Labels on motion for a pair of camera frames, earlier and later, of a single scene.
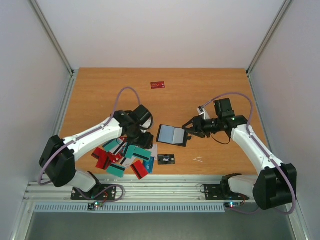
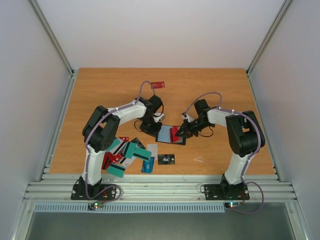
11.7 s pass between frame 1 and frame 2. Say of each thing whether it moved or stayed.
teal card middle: stayed
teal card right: stayed
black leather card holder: stayed
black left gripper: moved
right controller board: stayed
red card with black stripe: moved
